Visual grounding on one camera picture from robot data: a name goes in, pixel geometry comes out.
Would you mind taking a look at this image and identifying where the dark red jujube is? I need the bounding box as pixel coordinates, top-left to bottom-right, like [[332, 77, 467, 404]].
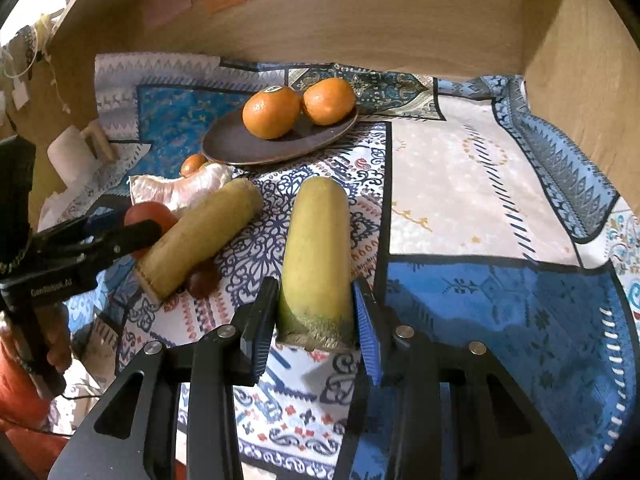
[[186, 259, 222, 299]]

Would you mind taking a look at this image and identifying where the white hanging cord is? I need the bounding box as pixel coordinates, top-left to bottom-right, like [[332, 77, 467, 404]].
[[0, 10, 68, 111]]

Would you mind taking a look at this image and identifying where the patterned blue blanket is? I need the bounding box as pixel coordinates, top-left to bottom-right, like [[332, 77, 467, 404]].
[[37, 52, 640, 480]]

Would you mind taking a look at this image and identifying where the green-ended sugarcane piece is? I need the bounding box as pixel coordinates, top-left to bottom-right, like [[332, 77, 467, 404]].
[[275, 176, 358, 352]]

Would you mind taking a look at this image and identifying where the small wooden block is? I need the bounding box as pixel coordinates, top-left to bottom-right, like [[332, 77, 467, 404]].
[[82, 120, 119, 163]]

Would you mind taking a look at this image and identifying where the plain orange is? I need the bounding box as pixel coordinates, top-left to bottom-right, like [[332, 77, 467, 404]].
[[301, 77, 357, 126]]

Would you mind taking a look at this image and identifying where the brown oval plate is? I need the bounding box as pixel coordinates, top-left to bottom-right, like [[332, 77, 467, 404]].
[[201, 102, 360, 166]]

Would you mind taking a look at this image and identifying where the pink sticky note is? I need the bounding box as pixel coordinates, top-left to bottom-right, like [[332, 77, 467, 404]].
[[141, 0, 196, 28]]

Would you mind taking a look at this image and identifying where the yellow sugarcane piece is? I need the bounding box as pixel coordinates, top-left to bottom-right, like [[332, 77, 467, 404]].
[[136, 177, 264, 306]]

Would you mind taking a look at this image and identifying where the small tangerine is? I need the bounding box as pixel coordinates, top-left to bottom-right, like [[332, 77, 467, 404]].
[[180, 153, 208, 178]]

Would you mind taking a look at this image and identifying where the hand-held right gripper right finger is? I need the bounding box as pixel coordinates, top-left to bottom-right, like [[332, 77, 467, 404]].
[[334, 280, 581, 480]]

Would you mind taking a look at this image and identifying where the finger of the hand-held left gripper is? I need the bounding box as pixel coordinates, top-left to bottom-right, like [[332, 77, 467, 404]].
[[75, 219, 164, 273], [32, 209, 132, 256]]

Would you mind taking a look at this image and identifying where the person's left forearm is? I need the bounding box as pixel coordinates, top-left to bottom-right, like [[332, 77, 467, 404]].
[[0, 340, 71, 480]]

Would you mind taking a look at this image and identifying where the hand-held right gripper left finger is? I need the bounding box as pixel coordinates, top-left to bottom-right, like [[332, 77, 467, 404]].
[[47, 276, 280, 480]]

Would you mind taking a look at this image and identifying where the person's left hand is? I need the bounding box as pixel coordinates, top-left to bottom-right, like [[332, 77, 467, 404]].
[[42, 304, 74, 374]]

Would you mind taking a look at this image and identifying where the red tomato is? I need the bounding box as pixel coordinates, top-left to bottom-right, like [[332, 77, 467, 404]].
[[123, 201, 179, 261]]

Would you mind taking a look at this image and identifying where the peeled pomelo segment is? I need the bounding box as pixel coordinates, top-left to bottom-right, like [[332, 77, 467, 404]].
[[129, 162, 235, 213]]

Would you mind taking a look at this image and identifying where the orange with sticker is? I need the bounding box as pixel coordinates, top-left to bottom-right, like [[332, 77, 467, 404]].
[[242, 85, 302, 141]]

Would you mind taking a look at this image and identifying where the white tissue roll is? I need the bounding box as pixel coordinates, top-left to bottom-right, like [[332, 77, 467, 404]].
[[47, 125, 101, 186]]

